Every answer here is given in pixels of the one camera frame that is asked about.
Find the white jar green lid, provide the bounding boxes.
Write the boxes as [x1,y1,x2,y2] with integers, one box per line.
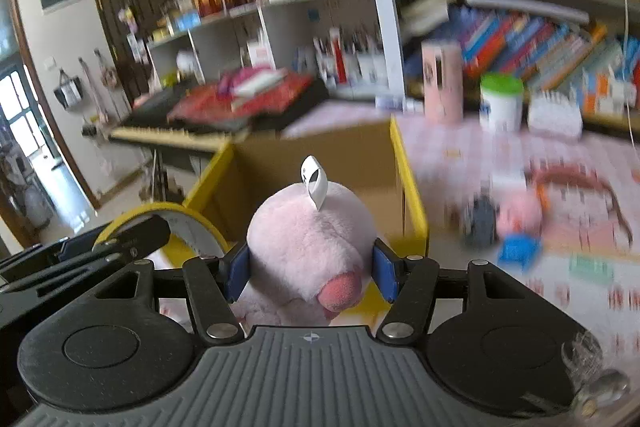
[478,74,526,134]

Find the white cubby shelf unit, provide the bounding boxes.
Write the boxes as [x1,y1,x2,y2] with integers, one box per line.
[146,0,387,88]

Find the clear plastic piece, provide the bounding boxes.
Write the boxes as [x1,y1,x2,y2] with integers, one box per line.
[561,331,632,414]

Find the hanging tote bag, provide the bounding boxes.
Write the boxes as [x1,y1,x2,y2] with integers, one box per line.
[53,68,84,112]

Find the small pink plush toy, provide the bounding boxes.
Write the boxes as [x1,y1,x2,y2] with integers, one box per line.
[494,186,550,239]

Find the blue toy piece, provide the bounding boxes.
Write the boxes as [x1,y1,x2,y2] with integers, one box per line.
[497,234,544,269]

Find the black keyboard stand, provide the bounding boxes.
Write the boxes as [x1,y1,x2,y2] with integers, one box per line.
[145,146,202,205]

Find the pink checked tablecloth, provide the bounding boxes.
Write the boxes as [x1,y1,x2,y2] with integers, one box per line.
[280,101,640,413]

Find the brown door frame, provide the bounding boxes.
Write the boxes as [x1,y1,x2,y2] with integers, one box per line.
[0,0,102,249]

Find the cardboard box yellow edges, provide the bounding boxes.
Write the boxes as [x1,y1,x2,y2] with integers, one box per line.
[184,117,429,329]

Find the purple and grey toy truck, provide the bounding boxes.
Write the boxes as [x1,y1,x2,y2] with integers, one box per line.
[462,194,502,249]

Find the brown headband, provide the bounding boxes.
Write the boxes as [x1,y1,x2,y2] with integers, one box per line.
[529,163,634,249]

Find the magenta pouch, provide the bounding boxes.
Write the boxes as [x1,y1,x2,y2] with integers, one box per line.
[216,67,273,94]

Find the hanging pink bag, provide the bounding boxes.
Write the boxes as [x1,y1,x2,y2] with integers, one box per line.
[94,48,119,91]

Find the yellow tape roll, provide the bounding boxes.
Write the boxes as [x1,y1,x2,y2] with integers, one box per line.
[92,202,229,259]

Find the white quilted purse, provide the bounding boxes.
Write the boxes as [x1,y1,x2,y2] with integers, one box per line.
[526,89,584,141]

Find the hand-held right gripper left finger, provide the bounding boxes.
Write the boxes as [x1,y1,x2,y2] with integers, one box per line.
[92,244,251,344]

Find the pink cylinder container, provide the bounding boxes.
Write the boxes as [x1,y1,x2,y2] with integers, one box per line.
[421,39,464,124]

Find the row of colourful books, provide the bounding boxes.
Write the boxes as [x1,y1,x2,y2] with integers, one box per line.
[405,4,640,115]

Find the white notebook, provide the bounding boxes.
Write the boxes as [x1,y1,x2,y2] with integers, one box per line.
[231,71,292,102]

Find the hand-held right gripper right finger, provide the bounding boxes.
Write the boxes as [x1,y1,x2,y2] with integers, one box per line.
[372,237,548,345]

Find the white and red box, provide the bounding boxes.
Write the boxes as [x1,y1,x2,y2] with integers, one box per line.
[247,38,274,68]

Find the white cable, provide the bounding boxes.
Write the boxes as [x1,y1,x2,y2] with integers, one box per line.
[595,0,637,135]

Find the small white plush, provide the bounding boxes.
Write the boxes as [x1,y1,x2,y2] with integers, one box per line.
[175,50,198,76]

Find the cream thick book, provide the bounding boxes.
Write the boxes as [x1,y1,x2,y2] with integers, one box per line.
[399,0,457,38]

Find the white pen holder cup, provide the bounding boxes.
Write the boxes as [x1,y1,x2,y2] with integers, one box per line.
[355,49,388,88]
[315,38,355,88]

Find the black electronic keyboard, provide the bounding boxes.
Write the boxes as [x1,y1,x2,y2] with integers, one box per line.
[107,76,332,154]

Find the grey folder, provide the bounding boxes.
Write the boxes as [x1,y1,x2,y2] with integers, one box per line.
[461,0,592,26]

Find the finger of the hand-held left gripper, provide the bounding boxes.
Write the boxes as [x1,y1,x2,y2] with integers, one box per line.
[0,256,151,310]
[0,214,172,280]

